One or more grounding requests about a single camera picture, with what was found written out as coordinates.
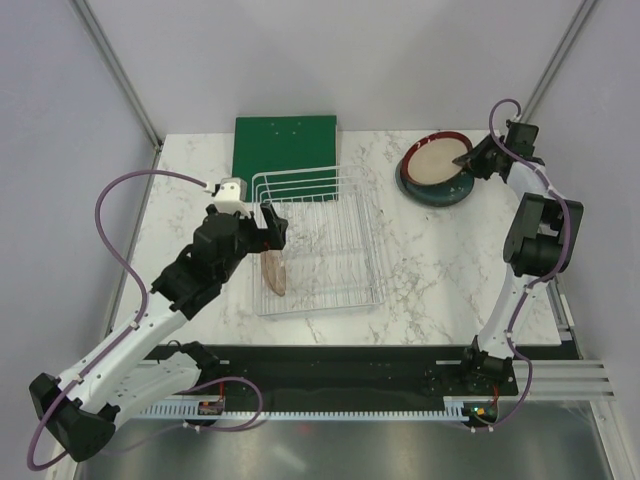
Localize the pink-brown plate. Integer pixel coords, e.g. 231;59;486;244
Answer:
260;250;287;297

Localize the dark teal plate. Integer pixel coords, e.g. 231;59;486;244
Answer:
401;171;475;208

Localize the red and black plate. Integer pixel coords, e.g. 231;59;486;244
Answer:
400;131;473;186

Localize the white wire dish rack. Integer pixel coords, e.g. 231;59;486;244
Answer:
252;165;385;318

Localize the light green-grey plate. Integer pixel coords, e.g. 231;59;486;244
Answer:
394;161;414;200

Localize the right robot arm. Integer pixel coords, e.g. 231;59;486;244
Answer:
454;121;584;394

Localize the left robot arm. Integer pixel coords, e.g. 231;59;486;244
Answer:
27;201;289;471

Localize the green cutting board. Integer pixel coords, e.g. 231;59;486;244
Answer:
232;115;338;203

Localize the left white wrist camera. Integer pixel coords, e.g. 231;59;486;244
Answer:
204;177;252;218

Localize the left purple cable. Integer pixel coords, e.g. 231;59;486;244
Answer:
28;169;221;470

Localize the purple cable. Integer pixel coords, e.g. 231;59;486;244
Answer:
487;98;573;401
28;169;221;470

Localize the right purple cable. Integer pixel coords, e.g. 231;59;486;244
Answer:
487;98;573;401

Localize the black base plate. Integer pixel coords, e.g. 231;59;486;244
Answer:
147;344;518;410

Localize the right aluminium frame post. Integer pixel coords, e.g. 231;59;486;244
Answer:
519;0;600;123

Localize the aluminium frame post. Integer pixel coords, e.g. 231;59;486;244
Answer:
70;0;163;152
519;0;600;123

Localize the white slotted cable duct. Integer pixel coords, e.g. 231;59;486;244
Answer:
135;396;498;422

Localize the left aluminium frame post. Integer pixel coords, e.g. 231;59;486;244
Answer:
70;0;163;152

